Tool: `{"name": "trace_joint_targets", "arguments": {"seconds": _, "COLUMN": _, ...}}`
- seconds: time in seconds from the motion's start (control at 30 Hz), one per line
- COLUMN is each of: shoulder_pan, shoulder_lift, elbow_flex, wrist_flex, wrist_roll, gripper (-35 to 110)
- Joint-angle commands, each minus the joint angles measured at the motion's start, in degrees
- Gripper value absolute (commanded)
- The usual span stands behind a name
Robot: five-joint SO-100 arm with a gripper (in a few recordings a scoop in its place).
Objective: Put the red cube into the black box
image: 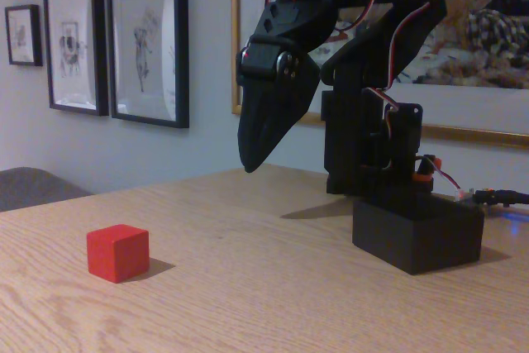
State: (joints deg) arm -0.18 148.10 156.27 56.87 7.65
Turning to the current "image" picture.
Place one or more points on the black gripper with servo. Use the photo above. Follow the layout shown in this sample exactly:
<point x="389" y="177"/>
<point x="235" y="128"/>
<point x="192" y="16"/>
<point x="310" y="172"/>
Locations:
<point x="270" y="98"/>

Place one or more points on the red cube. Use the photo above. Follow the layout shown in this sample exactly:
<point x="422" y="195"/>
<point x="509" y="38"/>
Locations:
<point x="117" y="251"/>

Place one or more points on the black plastic box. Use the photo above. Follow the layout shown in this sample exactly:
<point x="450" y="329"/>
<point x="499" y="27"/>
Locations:
<point x="417" y="233"/>

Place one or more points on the orange table clamp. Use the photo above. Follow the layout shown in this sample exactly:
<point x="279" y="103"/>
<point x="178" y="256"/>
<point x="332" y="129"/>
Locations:
<point x="425" y="175"/>

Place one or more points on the controller board with white connector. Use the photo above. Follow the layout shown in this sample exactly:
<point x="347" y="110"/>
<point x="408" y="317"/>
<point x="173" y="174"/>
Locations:
<point x="463" y="197"/>

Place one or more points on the gold framed large painting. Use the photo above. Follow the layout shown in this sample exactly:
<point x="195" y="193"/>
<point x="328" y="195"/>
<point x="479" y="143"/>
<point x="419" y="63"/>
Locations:
<point x="475" y="39"/>

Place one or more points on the grey chair back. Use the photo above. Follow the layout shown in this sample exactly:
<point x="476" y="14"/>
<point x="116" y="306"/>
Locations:
<point x="33" y="189"/>

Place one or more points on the medium black picture frame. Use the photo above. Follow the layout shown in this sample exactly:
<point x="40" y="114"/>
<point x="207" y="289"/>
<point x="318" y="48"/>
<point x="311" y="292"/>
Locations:
<point x="74" y="47"/>

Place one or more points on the small black picture frame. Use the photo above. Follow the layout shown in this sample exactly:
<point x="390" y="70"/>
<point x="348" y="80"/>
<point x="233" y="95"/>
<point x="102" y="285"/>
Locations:
<point x="22" y="34"/>

